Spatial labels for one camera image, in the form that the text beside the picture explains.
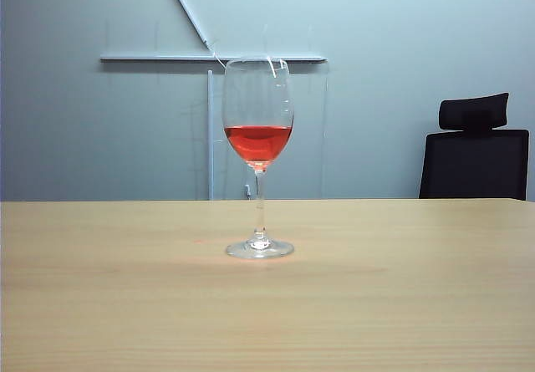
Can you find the small white wall clip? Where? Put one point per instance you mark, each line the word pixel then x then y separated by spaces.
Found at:
pixel 247 190

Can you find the clear goblet with red liquid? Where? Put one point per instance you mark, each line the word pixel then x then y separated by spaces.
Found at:
pixel 259 142

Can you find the long horizontal white wall duct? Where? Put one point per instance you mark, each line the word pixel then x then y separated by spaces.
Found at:
pixel 167 58

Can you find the black office chair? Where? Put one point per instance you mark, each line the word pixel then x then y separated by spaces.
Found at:
pixel 472 163

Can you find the diagonal white wall duct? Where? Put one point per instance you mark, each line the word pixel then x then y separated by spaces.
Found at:
pixel 186 8

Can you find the vertical white wall duct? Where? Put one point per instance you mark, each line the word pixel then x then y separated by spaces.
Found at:
pixel 211 171

